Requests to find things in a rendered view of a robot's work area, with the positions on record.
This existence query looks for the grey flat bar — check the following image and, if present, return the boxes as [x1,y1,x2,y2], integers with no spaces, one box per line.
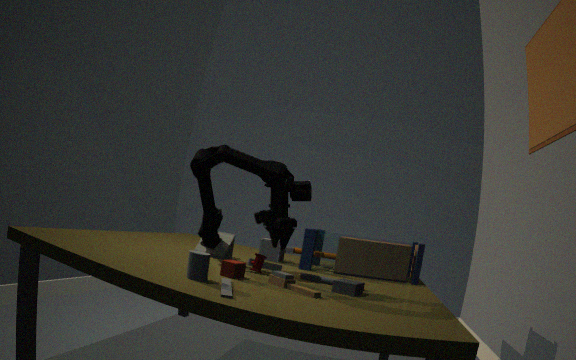
[220,278,232,299]

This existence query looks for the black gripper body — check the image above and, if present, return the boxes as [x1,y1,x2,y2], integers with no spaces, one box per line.
[263,201,297,228]

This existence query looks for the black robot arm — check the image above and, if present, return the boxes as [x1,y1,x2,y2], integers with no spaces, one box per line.
[190,145,312,250]

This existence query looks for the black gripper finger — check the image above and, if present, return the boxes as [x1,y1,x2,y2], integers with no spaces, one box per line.
[264,227,279,248]
[275,228,295,250]

